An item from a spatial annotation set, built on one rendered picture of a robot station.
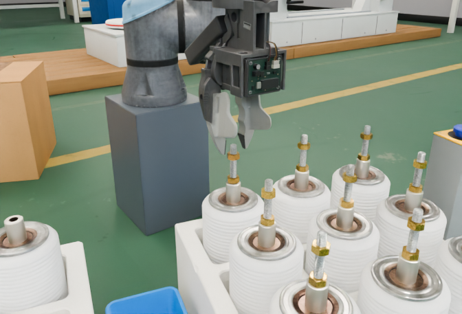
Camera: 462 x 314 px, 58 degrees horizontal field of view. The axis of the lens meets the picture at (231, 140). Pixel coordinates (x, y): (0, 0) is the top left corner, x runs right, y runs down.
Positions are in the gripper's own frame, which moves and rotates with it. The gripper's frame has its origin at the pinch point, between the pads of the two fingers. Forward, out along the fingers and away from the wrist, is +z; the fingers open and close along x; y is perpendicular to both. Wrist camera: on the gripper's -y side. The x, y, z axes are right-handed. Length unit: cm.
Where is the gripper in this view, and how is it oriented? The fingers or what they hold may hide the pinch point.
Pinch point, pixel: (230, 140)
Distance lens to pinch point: 61.0
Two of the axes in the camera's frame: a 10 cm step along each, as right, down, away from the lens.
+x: 8.2, -2.1, 5.3
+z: 0.0, 9.3, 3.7
